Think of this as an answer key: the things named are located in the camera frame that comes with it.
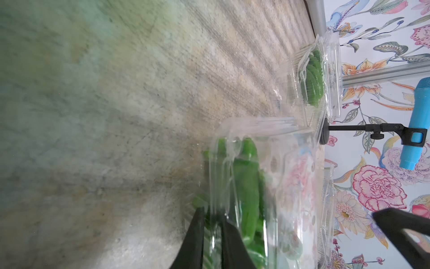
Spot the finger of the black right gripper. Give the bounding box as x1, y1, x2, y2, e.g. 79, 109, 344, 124
372, 208, 430, 269

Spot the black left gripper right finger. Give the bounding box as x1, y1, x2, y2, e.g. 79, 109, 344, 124
220, 216, 256, 269

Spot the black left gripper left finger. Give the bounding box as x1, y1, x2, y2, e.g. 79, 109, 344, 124
170, 207, 205, 269

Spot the clear pepper clamshell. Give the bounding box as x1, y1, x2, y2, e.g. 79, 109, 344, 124
271, 30, 342, 131
184, 117, 331, 269

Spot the black microphone stand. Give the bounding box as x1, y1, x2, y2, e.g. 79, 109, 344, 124
319, 119, 428, 148

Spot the blue microphone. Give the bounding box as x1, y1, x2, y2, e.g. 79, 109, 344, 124
400, 77, 430, 170

